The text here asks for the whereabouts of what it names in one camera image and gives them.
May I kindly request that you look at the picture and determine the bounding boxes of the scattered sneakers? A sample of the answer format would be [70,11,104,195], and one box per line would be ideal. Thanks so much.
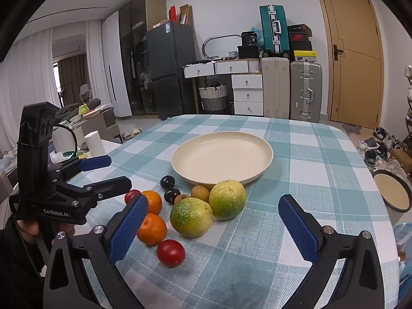
[357,127,411,181]

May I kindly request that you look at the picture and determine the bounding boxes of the dark grey fridge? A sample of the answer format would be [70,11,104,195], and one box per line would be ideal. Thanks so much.
[146,22,197,119]

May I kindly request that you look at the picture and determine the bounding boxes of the chrome arched frame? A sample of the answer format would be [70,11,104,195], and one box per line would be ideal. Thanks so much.
[202,34,243,60]

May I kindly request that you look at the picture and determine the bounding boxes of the brown cardboard box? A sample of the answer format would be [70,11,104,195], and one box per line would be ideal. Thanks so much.
[179,5,193,25]

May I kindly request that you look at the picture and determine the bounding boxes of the white desk with drawers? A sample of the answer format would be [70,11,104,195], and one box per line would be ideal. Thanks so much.
[183,58,264,116]

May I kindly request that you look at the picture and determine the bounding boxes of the teal suitcase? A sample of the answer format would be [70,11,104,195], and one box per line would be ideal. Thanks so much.
[259,5,289,55]

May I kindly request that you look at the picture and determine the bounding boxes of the dark glass wardrobe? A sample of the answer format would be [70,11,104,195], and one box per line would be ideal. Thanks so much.
[118,0,166,116]

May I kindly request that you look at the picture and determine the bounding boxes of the white cylinder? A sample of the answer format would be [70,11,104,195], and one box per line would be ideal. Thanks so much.
[84,130,105,158]

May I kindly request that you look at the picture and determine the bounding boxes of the black red shoe box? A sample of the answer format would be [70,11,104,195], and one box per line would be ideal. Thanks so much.
[287,24,313,41]

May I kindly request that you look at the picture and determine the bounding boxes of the yellow black shoe box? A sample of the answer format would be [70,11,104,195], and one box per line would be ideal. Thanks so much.
[294,50,317,62]

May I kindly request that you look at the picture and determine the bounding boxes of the wooden door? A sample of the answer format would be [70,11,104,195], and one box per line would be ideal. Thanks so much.
[312,0,385,129]

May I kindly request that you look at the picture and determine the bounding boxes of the green yellow citrus fruit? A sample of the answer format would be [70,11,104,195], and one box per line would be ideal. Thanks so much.
[169,197,214,238]
[209,179,247,220]

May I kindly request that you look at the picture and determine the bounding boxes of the orange mandarin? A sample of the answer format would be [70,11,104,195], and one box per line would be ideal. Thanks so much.
[141,190,162,216]
[137,213,168,246]

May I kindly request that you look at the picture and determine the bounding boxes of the woven grey white basket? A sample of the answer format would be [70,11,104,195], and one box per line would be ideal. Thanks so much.
[199,84,228,111]

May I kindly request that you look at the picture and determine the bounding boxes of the cream round plate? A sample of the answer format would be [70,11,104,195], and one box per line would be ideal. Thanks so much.
[171,131,274,185]

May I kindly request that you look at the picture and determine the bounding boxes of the white sheer curtain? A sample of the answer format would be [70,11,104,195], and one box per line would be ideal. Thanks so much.
[0,19,104,136]

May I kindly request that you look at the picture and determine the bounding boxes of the silver suitcase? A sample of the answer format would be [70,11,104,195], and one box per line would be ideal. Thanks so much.
[290,61,323,123]

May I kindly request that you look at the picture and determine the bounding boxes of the large red plum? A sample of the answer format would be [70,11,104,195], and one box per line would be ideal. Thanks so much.
[157,239,186,267]

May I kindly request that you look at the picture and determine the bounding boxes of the black cable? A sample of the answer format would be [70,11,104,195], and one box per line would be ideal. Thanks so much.
[51,124,79,160]

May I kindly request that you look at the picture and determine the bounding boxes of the white tall cabinet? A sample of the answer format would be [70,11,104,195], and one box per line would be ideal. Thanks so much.
[101,10,132,118]

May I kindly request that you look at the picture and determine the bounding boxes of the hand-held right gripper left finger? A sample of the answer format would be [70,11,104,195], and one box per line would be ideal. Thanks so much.
[42,194,149,309]

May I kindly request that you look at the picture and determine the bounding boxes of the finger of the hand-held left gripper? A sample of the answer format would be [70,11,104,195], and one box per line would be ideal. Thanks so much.
[66,176,132,207]
[48,155,112,180]

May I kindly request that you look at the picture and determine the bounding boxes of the person's left hand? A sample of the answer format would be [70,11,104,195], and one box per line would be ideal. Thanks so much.
[16,219,75,247]

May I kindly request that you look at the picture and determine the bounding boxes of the black storage case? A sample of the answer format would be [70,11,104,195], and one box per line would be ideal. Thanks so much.
[237,45,261,59]

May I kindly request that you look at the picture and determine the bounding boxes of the beige suitcase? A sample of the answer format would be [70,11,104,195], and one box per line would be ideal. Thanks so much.
[261,57,290,118]

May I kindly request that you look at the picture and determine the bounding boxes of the dark purple plum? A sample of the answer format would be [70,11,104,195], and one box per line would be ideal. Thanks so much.
[164,188,181,204]
[160,175,176,191]

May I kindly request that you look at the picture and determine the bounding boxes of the brown curtain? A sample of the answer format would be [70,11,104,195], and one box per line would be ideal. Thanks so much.
[57,53,89,105]

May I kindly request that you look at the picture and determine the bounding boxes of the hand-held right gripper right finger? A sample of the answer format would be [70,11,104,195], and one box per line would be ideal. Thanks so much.
[278,194,385,309]

